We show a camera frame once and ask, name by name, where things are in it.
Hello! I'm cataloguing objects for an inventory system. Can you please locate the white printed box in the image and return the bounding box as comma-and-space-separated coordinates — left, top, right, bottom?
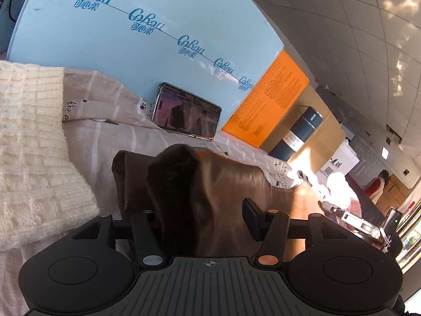
315, 139, 361, 185

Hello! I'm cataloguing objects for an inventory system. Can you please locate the brown garment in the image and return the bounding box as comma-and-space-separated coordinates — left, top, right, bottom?
111, 143, 327, 259

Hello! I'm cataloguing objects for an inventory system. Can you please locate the large light blue printed box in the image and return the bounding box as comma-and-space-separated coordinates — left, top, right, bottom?
7, 0, 285, 133

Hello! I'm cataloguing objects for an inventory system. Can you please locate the cream knit sweater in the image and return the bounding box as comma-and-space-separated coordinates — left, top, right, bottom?
0, 60, 100, 250

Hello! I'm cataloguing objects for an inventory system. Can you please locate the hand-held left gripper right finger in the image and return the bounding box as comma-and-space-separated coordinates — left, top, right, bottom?
242, 198, 357, 268

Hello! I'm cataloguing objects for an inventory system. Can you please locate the wooden cabinet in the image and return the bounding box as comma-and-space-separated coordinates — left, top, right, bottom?
377, 174, 412, 215

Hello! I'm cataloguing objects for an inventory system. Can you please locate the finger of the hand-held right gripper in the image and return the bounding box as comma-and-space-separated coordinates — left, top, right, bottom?
318, 201, 344, 222

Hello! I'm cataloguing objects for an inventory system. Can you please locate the pink cloth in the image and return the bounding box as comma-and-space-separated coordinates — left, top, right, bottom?
314, 173, 362, 216

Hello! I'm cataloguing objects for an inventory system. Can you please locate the dark blue thermos bottle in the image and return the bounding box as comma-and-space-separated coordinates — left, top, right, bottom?
269, 105, 324, 162

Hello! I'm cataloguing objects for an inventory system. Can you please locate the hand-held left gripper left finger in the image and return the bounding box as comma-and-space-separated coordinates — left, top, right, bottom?
71, 210, 166, 268

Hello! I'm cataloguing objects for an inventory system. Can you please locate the brown cardboard box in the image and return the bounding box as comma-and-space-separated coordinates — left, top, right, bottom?
261, 85, 347, 173

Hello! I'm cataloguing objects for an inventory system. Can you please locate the smartphone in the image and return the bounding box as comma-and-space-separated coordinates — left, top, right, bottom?
149, 82, 223, 142

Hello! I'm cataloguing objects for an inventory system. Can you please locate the orange printed box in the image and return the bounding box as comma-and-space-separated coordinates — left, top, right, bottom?
222, 50, 310, 149

